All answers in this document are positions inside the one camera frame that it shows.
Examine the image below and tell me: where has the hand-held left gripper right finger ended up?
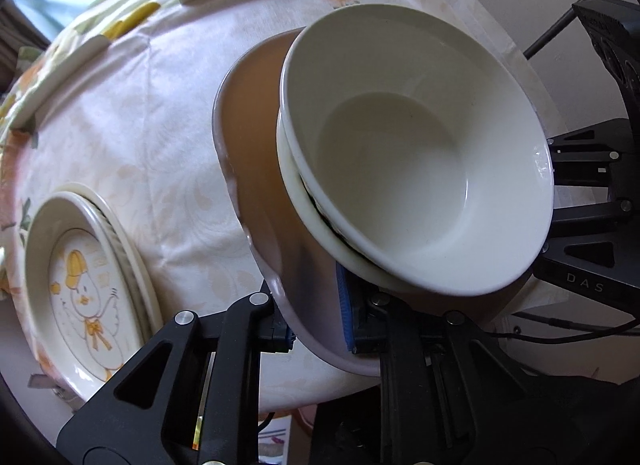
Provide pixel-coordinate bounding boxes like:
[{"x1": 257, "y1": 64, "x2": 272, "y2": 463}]
[{"x1": 336, "y1": 265, "x2": 591, "y2": 465}]

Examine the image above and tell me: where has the cream patterned tablecloth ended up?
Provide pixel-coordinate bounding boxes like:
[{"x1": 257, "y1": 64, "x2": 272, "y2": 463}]
[{"x1": 0, "y1": 0, "x2": 566, "y2": 406}]

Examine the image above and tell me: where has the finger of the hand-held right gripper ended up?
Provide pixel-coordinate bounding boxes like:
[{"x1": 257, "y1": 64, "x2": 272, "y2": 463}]
[
  {"x1": 537, "y1": 200, "x2": 640, "y2": 318},
  {"x1": 547, "y1": 119, "x2": 640, "y2": 186}
]

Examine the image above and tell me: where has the black metal rod frame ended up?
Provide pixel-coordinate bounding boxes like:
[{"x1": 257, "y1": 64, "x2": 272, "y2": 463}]
[{"x1": 522, "y1": 0, "x2": 631, "y2": 60}]

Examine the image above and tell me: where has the brown curtain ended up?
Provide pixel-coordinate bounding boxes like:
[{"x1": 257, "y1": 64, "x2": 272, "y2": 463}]
[{"x1": 0, "y1": 0, "x2": 51, "y2": 90}]

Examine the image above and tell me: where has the black cable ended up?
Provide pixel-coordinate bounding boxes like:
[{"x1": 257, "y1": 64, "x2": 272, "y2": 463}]
[{"x1": 490, "y1": 315, "x2": 640, "y2": 346}]

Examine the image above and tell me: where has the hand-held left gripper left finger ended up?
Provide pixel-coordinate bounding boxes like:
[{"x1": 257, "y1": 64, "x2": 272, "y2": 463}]
[{"x1": 56, "y1": 292, "x2": 296, "y2": 465}]

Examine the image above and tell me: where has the plain white bowl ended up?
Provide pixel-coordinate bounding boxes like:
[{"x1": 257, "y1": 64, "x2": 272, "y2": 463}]
[{"x1": 278, "y1": 4, "x2": 556, "y2": 296}]

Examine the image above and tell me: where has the duck print plate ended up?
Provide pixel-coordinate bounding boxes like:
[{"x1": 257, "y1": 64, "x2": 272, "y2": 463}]
[{"x1": 24, "y1": 190, "x2": 151, "y2": 398}]

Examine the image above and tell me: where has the floral cloth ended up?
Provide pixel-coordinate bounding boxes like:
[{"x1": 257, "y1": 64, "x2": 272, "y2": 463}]
[{"x1": 0, "y1": 0, "x2": 361, "y2": 156}]

